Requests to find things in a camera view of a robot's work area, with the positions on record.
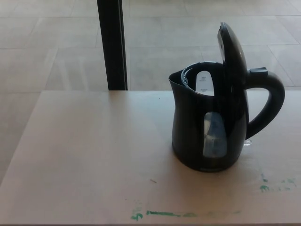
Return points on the black electric kettle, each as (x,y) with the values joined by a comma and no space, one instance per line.
(188,131)

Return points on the black vertical post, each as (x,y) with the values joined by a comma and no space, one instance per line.
(113,47)

